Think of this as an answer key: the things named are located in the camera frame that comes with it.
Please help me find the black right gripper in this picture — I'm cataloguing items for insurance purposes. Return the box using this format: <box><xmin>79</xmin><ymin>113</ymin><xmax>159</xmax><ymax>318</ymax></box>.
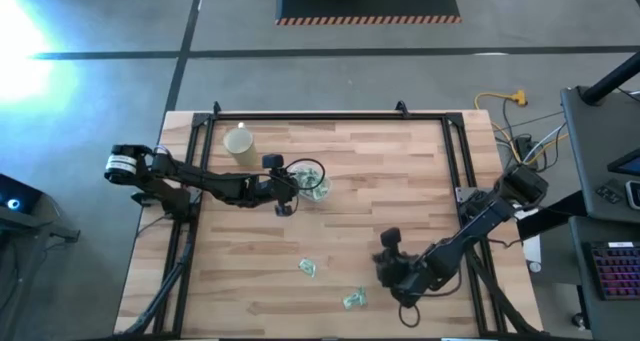
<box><xmin>373</xmin><ymin>248</ymin><xmax>429</xmax><ymax>308</ymax></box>

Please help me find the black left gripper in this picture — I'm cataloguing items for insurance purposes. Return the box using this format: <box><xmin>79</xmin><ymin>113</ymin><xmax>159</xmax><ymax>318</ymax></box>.
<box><xmin>249</xmin><ymin>173</ymin><xmax>300</xmax><ymax>218</ymax></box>

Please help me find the clear plastic container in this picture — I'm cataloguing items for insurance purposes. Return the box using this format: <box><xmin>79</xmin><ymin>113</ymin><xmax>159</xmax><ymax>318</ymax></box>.
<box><xmin>291</xmin><ymin>161</ymin><xmax>334</xmax><ymax>203</ymax></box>

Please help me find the yellow-green cup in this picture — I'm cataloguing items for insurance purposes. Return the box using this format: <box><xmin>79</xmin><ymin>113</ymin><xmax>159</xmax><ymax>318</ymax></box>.
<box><xmin>222</xmin><ymin>122</ymin><xmax>260</xmax><ymax>168</ymax></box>

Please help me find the white paper sheet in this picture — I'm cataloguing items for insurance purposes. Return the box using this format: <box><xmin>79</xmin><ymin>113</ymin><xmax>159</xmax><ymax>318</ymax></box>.
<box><xmin>512</xmin><ymin>208</ymin><xmax>544</xmax><ymax>265</ymax></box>

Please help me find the black power adapter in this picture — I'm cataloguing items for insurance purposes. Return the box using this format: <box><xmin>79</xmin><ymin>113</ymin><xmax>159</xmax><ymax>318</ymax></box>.
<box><xmin>514</xmin><ymin>134</ymin><xmax>535</xmax><ymax>163</ymax></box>

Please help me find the black hazard-striped floor mat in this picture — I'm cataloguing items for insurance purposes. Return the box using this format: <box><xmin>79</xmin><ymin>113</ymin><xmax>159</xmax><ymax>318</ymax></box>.
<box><xmin>275</xmin><ymin>0</ymin><xmax>463</xmax><ymax>27</ymax></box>

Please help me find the dark grey desk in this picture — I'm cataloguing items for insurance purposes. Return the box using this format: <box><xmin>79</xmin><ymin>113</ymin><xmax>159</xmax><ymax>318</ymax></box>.
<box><xmin>568</xmin><ymin>215</ymin><xmax>640</xmax><ymax>341</ymax></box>

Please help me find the backlit keyboard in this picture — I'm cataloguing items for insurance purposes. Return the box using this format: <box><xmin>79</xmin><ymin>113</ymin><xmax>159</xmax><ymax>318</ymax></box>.
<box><xmin>581</xmin><ymin>239</ymin><xmax>640</xmax><ymax>302</ymax></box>

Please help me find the small black controller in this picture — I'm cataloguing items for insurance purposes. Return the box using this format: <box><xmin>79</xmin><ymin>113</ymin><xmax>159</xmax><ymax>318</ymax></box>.
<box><xmin>594</xmin><ymin>183</ymin><xmax>625</xmax><ymax>206</ymax></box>

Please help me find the smartphone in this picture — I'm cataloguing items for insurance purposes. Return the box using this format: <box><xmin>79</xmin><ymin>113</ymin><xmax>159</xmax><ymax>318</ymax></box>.
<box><xmin>624</xmin><ymin>179</ymin><xmax>640</xmax><ymax>211</ymax></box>

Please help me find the tablet screen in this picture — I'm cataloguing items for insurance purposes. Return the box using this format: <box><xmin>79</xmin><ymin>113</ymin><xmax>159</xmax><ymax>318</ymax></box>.
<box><xmin>607</xmin><ymin>148</ymin><xmax>640</xmax><ymax>178</ymax></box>

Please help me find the black box with blue light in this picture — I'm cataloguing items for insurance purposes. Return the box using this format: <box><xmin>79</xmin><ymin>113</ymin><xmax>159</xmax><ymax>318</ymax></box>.
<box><xmin>0</xmin><ymin>173</ymin><xmax>44</xmax><ymax>215</ymax></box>

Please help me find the black pole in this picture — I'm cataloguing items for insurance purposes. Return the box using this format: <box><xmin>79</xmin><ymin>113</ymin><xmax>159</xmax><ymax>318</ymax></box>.
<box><xmin>579</xmin><ymin>49</ymin><xmax>640</xmax><ymax>107</ymax></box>

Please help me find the black right camera cable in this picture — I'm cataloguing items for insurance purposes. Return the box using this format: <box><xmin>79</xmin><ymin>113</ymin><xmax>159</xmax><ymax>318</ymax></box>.
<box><xmin>398</xmin><ymin>280</ymin><xmax>462</xmax><ymax>329</ymax></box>

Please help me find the black camera cable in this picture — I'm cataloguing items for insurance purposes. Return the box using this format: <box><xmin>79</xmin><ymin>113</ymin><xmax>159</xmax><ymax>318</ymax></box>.
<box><xmin>282</xmin><ymin>158</ymin><xmax>327</xmax><ymax>215</ymax></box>
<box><xmin>398</xmin><ymin>280</ymin><xmax>462</xmax><ymax>329</ymax></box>

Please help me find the black left camera cable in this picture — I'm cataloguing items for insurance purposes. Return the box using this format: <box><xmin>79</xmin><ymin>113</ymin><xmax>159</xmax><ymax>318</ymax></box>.
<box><xmin>282</xmin><ymin>158</ymin><xmax>327</xmax><ymax>215</ymax></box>

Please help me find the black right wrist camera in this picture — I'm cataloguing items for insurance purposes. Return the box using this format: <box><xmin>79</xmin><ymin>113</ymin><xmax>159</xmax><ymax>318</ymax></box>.
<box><xmin>379</xmin><ymin>227</ymin><xmax>403</xmax><ymax>248</ymax></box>

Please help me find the yellow extension cord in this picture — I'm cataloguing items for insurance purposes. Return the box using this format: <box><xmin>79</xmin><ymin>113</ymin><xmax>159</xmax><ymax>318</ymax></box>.
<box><xmin>473</xmin><ymin>89</ymin><xmax>570</xmax><ymax>165</ymax></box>

